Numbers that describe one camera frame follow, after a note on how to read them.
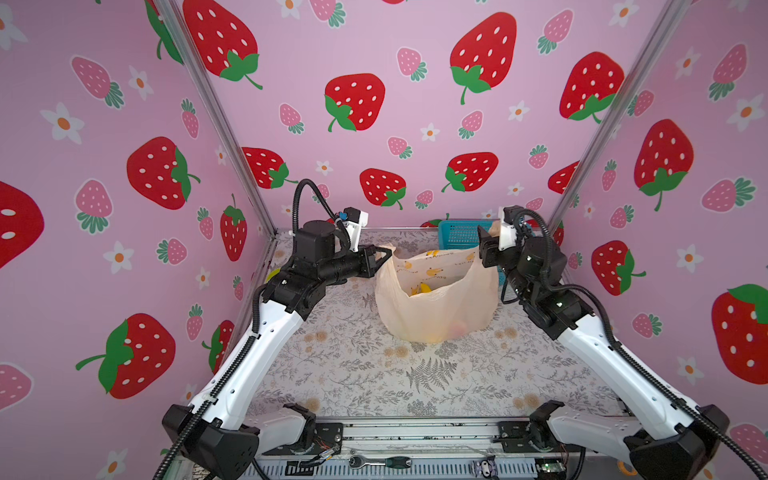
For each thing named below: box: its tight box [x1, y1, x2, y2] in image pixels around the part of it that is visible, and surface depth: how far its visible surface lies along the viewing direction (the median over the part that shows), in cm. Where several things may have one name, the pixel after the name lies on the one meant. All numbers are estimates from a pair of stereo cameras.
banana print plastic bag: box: [375, 245, 500, 343], surface depth 79 cm
